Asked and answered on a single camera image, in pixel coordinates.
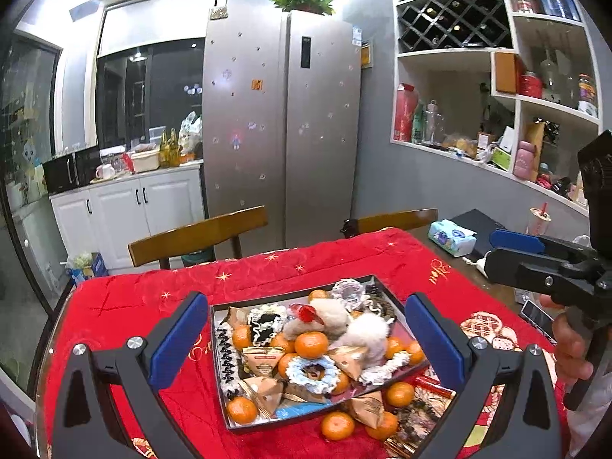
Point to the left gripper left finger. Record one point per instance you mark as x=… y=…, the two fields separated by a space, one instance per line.
x=87 y=423

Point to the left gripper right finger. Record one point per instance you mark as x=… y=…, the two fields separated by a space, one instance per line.
x=526 y=423

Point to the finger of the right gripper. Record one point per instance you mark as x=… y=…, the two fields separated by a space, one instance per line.
x=519 y=269
x=505 y=239

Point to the person's right hand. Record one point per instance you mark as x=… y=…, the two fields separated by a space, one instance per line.
x=570 y=350

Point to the black notebook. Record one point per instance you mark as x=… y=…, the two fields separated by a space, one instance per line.
x=482 y=225

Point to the bubble tea cup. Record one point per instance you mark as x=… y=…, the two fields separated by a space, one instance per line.
x=539 y=220

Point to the tissue pack blue white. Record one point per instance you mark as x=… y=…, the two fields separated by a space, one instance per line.
x=452 y=238

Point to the red bear-print table cloth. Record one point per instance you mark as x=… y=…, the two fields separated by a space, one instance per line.
x=104 y=312

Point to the wooden chair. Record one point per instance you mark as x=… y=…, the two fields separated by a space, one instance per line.
x=198 y=236
x=405 y=220

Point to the mandarin orange beside tray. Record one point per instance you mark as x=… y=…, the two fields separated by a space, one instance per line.
x=387 y=428

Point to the mandarin orange in tray corner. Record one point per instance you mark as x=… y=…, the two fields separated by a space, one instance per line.
x=242 y=410

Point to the kraft triangular snack pack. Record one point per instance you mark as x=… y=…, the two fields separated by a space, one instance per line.
x=367 y=409

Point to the black rectangular tray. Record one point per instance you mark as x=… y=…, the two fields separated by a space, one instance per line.
x=255 y=340

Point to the mandarin orange front left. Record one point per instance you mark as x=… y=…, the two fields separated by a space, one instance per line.
x=337 y=425

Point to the white fluffy pompom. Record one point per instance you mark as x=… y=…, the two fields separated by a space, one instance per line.
x=367 y=331

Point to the blue white crochet scrunchie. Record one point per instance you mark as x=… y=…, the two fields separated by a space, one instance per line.
x=316 y=375

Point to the white kitchen cabinet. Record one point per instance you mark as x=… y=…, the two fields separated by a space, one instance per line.
x=106 y=217

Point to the black microwave oven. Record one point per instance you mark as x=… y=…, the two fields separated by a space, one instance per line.
x=72 y=170

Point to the silver double-door fridge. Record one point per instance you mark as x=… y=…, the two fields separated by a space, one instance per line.
x=280 y=114

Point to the white wall shelf unit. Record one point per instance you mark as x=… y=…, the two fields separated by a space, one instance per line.
x=508 y=90

